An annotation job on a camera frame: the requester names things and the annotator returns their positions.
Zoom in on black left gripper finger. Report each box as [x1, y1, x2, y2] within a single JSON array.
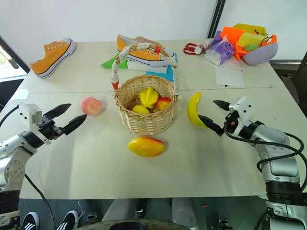
[[49, 103, 72, 118], [63, 114, 88, 136]]

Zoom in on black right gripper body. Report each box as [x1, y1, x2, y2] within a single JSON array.
[[223, 111, 238, 132]]

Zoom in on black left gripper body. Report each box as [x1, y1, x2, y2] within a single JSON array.
[[38, 115, 66, 142]]

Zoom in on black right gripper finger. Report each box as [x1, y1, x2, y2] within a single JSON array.
[[198, 115, 224, 137], [213, 100, 231, 112]]

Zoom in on yellow star fruit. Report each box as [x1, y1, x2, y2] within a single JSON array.
[[139, 87, 160, 109]]

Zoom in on pink peach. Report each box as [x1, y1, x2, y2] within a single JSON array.
[[79, 96, 104, 117]]

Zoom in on yellow banana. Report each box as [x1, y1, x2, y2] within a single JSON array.
[[187, 92, 209, 129]]

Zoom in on white paper sheet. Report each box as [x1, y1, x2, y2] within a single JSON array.
[[214, 62, 246, 88]]

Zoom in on orange canvas sneaker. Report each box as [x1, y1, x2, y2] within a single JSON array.
[[116, 34, 177, 68], [29, 38, 76, 80]]

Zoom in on small red yellow mango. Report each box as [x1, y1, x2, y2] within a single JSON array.
[[155, 96, 172, 111]]

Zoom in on purple printed bag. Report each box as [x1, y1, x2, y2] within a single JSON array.
[[204, 35, 237, 66]]

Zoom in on white bottle with red label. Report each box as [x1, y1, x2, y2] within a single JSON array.
[[194, 39, 214, 55]]

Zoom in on lilac bowl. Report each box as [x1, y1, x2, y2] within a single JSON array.
[[244, 41, 279, 66]]

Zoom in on green paper sheet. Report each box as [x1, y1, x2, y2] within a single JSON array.
[[100, 53, 129, 70]]

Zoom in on yellow lemon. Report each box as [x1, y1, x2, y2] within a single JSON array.
[[131, 104, 152, 115]]

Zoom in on large yellow red mango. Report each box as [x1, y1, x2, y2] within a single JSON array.
[[127, 136, 166, 158]]

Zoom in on orange cloth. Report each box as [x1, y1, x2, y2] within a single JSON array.
[[220, 26, 278, 61]]

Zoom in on yellow box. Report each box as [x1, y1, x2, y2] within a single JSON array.
[[232, 23, 268, 48]]

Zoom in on grey robot leg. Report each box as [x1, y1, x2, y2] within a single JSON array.
[[171, 198, 199, 230], [101, 198, 140, 222]]

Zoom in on black striped sneaker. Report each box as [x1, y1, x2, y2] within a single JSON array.
[[22, 211, 40, 230], [56, 210, 80, 230]]

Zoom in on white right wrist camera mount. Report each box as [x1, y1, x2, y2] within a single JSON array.
[[227, 96, 254, 138]]

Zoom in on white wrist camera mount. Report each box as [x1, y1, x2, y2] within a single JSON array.
[[227, 96, 254, 138], [18, 103, 52, 145]]

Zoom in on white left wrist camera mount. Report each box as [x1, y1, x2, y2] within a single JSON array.
[[18, 103, 52, 145]]

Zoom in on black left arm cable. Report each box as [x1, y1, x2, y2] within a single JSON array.
[[0, 104, 56, 230]]

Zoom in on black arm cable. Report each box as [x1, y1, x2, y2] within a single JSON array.
[[222, 124, 307, 193], [0, 104, 56, 230]]

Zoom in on wicker basket with handle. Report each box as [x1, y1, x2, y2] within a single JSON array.
[[110, 42, 181, 135]]

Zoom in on red handled scissors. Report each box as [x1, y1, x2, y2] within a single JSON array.
[[183, 43, 199, 56]]

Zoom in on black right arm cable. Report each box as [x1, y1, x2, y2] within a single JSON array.
[[222, 124, 307, 193]]

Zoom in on black diagonal frame bar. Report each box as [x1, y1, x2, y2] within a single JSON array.
[[0, 35, 32, 73]]

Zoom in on black window frame post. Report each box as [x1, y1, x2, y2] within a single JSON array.
[[207, 0, 226, 39]]

